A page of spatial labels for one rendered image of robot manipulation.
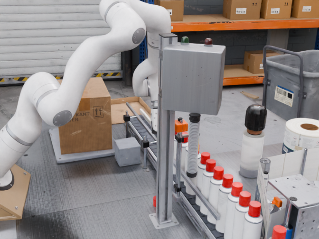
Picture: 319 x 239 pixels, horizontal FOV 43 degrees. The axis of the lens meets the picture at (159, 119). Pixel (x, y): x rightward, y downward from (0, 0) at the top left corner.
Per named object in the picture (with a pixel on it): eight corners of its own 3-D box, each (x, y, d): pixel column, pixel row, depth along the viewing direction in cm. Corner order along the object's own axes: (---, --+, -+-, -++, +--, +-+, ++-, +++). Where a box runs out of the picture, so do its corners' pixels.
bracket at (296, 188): (333, 201, 105) (333, 198, 105) (297, 209, 102) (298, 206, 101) (299, 175, 117) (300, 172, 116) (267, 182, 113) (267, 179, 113)
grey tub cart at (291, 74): (303, 119, 452) (317, 33, 414) (354, 140, 403) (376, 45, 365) (244, 136, 408) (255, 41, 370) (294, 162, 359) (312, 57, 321)
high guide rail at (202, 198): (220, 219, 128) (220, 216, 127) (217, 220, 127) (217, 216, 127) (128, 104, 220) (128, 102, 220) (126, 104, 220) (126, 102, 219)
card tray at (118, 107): (154, 119, 232) (154, 113, 230) (110, 124, 224) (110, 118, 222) (139, 101, 258) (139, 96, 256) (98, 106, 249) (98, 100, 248)
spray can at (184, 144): (190, 181, 161) (192, 135, 153) (178, 183, 160) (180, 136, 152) (185, 175, 166) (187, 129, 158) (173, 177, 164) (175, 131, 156)
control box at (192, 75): (217, 116, 118) (222, 52, 111) (161, 109, 122) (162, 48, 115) (221, 104, 127) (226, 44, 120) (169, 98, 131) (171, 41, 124)
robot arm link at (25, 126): (12, 141, 141) (56, 92, 137) (-5, 107, 151) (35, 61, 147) (37, 148, 151) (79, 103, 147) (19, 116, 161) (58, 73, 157)
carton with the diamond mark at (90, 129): (112, 149, 192) (110, 96, 181) (60, 154, 186) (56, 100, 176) (103, 124, 219) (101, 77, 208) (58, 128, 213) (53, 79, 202)
